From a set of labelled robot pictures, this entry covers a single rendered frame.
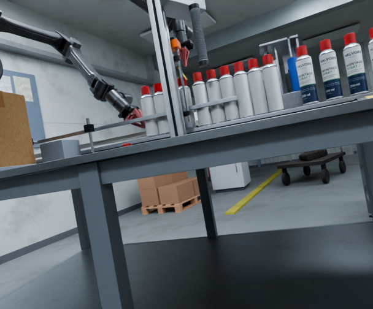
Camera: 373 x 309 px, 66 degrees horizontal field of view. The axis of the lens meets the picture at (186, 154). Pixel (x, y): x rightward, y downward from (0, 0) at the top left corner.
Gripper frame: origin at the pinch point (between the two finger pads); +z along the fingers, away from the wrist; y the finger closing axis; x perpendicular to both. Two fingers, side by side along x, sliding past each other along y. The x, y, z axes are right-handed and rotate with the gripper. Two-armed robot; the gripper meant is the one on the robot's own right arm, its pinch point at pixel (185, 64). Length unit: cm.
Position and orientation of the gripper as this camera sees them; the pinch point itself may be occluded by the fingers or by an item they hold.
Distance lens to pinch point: 136.0
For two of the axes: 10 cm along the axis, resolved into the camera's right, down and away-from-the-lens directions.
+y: -9.5, 1.7, 2.6
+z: 1.8, 9.8, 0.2
